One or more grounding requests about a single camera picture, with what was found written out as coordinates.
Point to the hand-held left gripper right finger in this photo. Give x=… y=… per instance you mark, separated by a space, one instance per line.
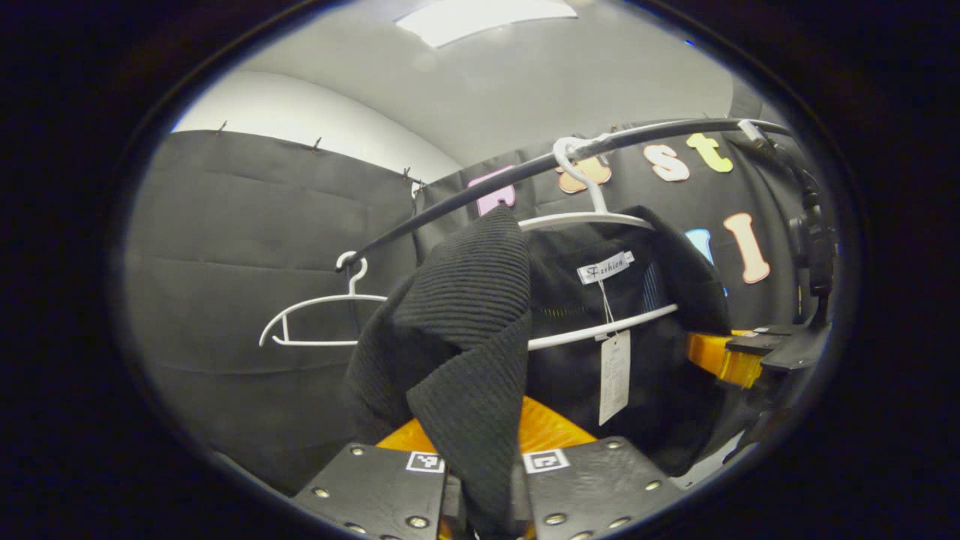
x=585 y=480

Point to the large ceiling light panel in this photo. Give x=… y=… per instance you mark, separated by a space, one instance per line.
x=480 y=19

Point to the black backdrop cloth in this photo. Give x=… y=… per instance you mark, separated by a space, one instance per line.
x=225 y=262

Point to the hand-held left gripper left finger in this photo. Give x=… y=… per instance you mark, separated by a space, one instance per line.
x=382 y=487

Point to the black knit jacket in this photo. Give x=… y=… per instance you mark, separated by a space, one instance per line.
x=465 y=300

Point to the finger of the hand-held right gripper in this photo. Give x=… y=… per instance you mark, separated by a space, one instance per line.
x=720 y=360
x=757 y=339

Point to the black clothes rack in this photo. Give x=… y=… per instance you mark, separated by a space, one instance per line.
x=465 y=201

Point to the white hanger with notched bar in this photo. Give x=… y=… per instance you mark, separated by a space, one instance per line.
x=585 y=218

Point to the white plastic hanger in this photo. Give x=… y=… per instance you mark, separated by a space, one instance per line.
x=330 y=298

